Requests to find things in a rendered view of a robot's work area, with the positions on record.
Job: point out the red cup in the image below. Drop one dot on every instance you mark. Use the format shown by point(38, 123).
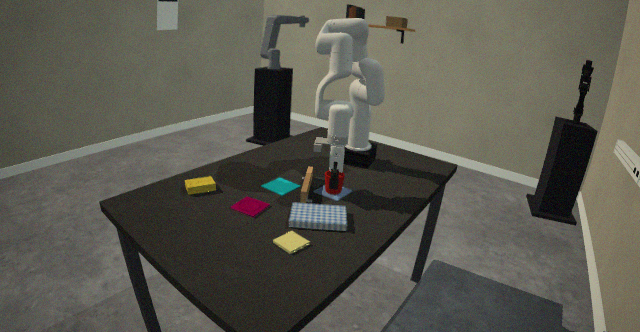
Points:
point(327, 180)

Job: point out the yellow sponge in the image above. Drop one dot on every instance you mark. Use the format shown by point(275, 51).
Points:
point(200, 185)

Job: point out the blue and white checked towel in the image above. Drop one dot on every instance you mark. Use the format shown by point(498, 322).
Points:
point(317, 216)

